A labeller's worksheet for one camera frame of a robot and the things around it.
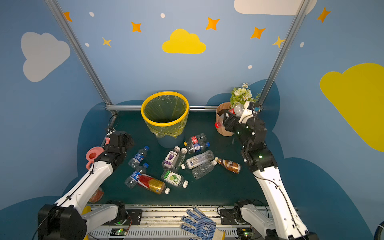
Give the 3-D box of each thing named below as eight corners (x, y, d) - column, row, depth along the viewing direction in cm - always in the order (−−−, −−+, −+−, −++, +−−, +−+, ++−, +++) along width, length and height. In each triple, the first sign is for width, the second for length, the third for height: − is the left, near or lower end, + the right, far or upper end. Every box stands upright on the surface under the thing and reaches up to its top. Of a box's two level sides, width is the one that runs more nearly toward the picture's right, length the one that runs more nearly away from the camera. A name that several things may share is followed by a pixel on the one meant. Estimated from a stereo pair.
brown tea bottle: (212, 165, 93) (213, 162, 90) (215, 158, 96) (215, 155, 93) (239, 174, 89) (240, 171, 87) (240, 167, 92) (242, 164, 90)
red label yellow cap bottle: (186, 149, 100) (185, 146, 98) (182, 142, 103) (182, 139, 101) (207, 141, 104) (207, 139, 102) (203, 135, 108) (204, 132, 105)
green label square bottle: (159, 178, 87) (159, 177, 86) (165, 169, 91) (165, 167, 89) (184, 191, 83) (184, 190, 81) (190, 180, 87) (190, 179, 85)
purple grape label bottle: (160, 166, 92) (160, 165, 90) (171, 145, 102) (171, 144, 100) (170, 169, 91) (169, 168, 89) (180, 148, 100) (180, 147, 99)
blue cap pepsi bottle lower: (125, 185, 84) (123, 183, 82) (143, 162, 93) (141, 160, 91) (132, 189, 83) (130, 187, 80) (149, 166, 92) (148, 164, 89)
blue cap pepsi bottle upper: (129, 165, 92) (127, 162, 90) (144, 146, 101) (143, 144, 98) (135, 169, 91) (134, 166, 88) (151, 149, 99) (150, 147, 97)
